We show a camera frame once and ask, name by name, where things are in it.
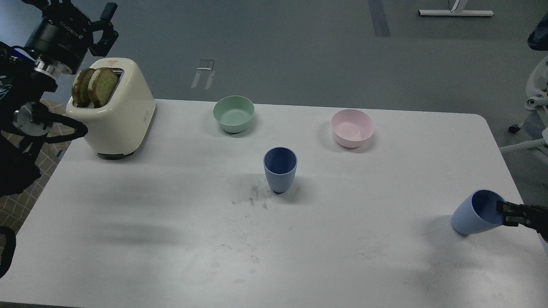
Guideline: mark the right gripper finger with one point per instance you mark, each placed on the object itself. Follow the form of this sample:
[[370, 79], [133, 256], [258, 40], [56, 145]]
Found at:
[[529, 215]]

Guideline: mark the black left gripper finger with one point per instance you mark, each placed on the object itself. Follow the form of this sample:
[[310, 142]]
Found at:
[[105, 43], [106, 16]]

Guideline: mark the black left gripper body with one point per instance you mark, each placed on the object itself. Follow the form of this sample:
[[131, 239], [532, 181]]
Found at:
[[62, 36]]

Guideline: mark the blue cup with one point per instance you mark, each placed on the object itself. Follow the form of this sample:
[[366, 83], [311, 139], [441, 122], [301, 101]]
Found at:
[[280, 168], [478, 213]]

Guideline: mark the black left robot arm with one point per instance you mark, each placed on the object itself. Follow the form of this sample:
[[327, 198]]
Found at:
[[24, 80]]

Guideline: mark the right toast slice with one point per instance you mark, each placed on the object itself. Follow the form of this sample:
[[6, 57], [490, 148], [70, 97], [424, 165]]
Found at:
[[101, 86]]

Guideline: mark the toast slice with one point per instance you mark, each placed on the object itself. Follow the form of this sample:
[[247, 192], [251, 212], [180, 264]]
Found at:
[[79, 90], [101, 86]]

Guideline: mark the left toast slice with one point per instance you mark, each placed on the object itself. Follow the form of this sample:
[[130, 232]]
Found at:
[[79, 90]]

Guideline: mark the white office chair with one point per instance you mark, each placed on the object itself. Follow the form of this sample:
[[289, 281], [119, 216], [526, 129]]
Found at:
[[536, 122]]

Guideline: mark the cream toaster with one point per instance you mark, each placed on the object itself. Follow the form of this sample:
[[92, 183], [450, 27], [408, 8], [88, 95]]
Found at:
[[118, 129]]

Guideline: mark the floor socket plate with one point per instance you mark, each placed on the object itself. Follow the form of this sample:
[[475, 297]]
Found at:
[[204, 72]]

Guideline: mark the green bowl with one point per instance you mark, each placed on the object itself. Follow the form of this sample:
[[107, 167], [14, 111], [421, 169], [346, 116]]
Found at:
[[234, 114]]

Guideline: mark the checkered beige cloth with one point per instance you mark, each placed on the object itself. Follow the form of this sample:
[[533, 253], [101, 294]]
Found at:
[[16, 207]]

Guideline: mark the pink bowl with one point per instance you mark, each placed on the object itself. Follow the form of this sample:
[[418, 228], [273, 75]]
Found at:
[[352, 128]]

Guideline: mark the white desk base bar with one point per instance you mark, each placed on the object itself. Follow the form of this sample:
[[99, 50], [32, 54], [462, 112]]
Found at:
[[457, 9]]

